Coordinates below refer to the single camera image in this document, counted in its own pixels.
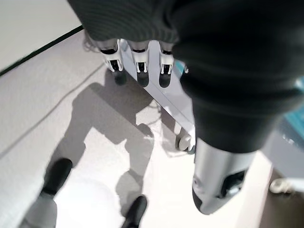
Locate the blue slatted bin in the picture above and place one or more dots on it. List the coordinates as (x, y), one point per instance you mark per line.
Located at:
(295, 122)

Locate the left robot leg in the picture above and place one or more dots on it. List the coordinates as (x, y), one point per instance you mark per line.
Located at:
(57, 175)

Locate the robot leg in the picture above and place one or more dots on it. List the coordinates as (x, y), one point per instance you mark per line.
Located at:
(136, 211)
(57, 175)

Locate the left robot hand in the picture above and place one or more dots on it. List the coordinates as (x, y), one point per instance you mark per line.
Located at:
(213, 59)

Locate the cart caster wheel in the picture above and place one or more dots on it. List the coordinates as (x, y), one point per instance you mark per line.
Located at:
(184, 143)

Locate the right robot leg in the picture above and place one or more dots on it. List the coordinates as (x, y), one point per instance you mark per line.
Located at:
(136, 211)

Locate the white medical cart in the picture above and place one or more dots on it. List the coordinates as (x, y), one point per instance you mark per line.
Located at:
(166, 99)

